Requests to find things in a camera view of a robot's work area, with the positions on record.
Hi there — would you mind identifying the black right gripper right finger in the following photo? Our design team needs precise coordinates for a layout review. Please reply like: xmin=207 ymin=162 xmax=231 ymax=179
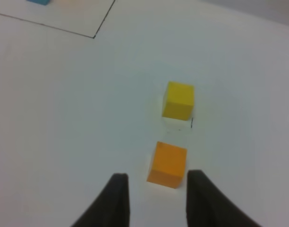
xmin=186 ymin=170 xmax=259 ymax=227

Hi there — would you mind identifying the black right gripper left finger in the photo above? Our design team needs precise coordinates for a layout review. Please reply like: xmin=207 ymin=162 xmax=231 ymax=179
xmin=73 ymin=174 xmax=130 ymax=227

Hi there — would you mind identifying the orange cube block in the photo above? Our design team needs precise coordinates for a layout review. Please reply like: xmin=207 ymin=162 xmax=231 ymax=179
xmin=147 ymin=141 xmax=187 ymax=189

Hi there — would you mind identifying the yellow cube block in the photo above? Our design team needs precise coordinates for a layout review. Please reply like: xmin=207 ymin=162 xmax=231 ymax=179
xmin=161 ymin=81 xmax=195 ymax=121

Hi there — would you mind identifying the blue template cube block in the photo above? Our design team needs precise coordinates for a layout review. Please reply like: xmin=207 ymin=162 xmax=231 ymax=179
xmin=27 ymin=0 xmax=50 ymax=5

